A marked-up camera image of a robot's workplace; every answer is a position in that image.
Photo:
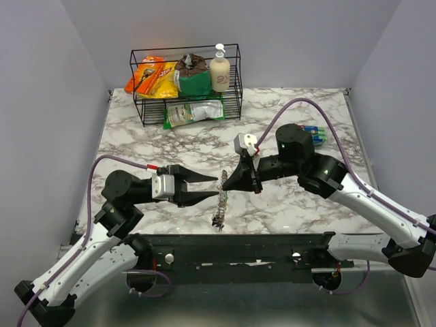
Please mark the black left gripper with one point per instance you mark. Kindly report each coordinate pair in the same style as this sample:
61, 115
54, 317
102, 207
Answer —
189, 198

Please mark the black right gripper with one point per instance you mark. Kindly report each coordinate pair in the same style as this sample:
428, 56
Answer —
246, 178

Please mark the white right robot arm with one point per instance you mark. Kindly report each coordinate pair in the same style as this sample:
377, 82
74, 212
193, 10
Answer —
405, 242

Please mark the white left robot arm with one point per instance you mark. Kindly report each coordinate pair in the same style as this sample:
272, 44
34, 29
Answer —
108, 246

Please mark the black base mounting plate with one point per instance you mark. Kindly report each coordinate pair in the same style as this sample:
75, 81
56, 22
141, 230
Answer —
235, 258

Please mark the green white snack bag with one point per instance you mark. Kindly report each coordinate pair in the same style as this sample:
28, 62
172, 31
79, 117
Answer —
186, 113

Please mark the blue green sponge pack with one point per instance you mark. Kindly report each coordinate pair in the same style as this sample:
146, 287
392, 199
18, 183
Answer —
318, 134

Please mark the yellow snack bag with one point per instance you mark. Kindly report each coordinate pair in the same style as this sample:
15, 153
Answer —
164, 87

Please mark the cream pump soap bottle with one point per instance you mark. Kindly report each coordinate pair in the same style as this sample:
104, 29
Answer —
220, 70

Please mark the green brown paper bag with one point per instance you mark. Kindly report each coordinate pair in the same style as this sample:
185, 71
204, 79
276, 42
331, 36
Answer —
192, 77

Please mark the orange razor package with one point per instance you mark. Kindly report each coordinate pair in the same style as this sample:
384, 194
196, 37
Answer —
145, 76

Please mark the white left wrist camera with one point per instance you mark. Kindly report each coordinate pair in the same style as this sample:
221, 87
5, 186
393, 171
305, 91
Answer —
163, 186

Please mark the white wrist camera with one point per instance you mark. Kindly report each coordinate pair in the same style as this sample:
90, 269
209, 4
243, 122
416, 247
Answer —
246, 142
163, 186

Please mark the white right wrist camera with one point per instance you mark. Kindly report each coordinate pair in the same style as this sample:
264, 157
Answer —
246, 142

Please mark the black wire rack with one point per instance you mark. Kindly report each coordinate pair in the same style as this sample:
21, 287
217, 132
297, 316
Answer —
151, 111

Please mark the aluminium frame rail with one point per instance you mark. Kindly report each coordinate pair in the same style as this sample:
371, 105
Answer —
367, 161

